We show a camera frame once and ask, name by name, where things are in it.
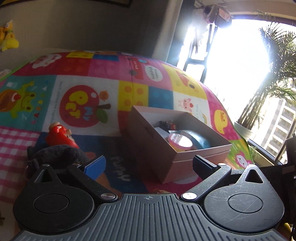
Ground black plush toy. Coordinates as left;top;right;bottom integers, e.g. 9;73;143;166
27;145;90;172

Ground blue tissue packet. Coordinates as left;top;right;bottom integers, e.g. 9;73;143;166
180;130;212;150

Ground pink round tin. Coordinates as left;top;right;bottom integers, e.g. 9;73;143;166
168;133;193;152

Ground pink cardboard box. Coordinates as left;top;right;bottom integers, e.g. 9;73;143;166
127;106;231;183

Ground white paper card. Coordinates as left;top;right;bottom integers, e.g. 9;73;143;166
155;127;170;140

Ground colourful patchwork play mat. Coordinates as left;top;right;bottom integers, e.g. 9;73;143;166
0;50;255;241

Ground potted palm plant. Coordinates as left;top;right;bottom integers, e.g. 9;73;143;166
235;10;295;141

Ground yellow plush duck toys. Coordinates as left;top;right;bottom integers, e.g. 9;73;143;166
1;20;19;52

